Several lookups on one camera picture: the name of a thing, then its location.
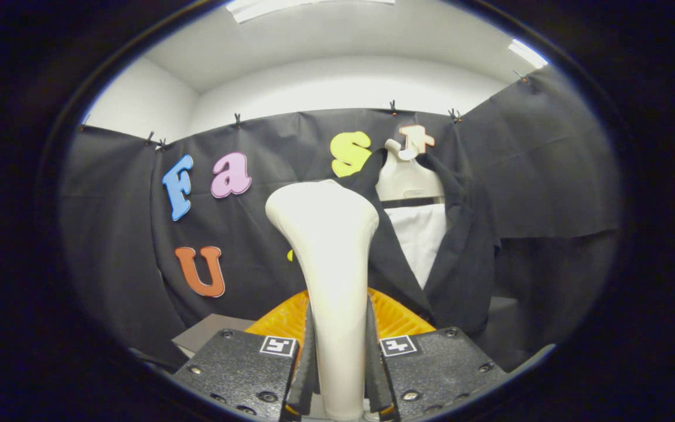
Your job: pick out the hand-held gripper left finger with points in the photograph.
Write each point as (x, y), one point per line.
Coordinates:
(309, 375)

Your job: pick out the black backdrop cloth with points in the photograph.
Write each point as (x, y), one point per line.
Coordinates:
(548, 164)

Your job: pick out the row of black clips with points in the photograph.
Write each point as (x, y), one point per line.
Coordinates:
(393, 107)

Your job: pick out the grey cabinet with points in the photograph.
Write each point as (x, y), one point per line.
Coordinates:
(214, 328)

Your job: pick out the black jacket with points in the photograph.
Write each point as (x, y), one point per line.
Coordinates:
(460, 275)

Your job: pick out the white clothes hanger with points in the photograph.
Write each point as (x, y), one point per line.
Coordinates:
(405, 181)

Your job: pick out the small ceiling light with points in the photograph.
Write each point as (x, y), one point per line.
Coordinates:
(528, 53)

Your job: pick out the white garment steamer head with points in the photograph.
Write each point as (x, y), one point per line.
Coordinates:
(334, 264)

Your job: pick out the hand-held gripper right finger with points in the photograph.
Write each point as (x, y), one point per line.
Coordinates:
(374, 369)

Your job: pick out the white shirt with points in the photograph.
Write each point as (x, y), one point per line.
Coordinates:
(419, 234)

